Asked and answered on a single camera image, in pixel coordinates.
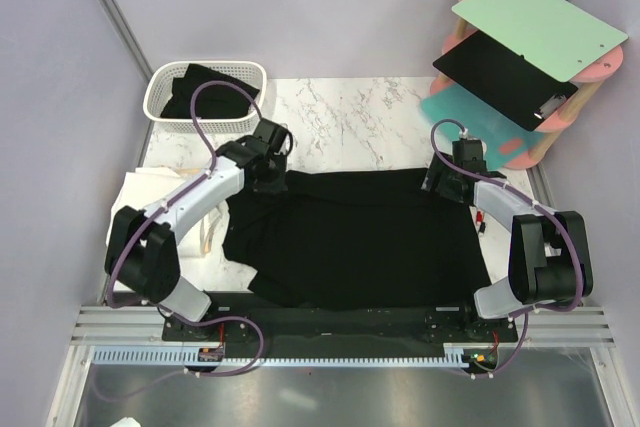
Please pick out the green mint board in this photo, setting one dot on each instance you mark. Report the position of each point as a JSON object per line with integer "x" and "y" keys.
{"x": 555, "y": 36}

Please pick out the folded white t shirt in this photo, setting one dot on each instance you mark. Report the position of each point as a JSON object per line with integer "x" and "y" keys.
{"x": 145, "y": 185}

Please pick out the white slotted cable duct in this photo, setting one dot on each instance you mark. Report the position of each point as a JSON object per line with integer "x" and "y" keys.
{"x": 183, "y": 356}

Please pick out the black clipboard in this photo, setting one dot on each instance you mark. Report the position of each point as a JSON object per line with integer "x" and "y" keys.
{"x": 503, "y": 79}

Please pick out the white paper scrap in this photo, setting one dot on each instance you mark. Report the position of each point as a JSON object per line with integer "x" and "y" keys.
{"x": 126, "y": 422}

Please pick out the black t shirt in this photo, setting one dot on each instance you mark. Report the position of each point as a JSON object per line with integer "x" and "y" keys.
{"x": 355, "y": 240}

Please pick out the teal cutting board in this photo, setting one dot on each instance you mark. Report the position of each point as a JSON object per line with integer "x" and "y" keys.
{"x": 504, "y": 139}

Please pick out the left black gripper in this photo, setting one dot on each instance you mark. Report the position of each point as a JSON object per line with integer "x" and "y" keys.
{"x": 278, "y": 185}

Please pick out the white plastic laundry basket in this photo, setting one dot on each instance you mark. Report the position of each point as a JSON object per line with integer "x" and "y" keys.
{"x": 159, "y": 92}

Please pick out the black t shirts in basket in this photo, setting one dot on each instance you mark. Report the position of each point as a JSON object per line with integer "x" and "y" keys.
{"x": 214, "y": 102}

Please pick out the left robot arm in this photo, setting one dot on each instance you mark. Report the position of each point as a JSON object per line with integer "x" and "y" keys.
{"x": 142, "y": 251}

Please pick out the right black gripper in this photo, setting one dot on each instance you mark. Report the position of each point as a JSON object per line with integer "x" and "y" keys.
{"x": 437, "y": 165}

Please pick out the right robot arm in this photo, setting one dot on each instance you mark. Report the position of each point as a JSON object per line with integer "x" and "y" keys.
{"x": 549, "y": 263}

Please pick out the pink wooden shelf rack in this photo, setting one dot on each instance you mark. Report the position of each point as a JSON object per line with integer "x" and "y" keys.
{"x": 557, "y": 119}

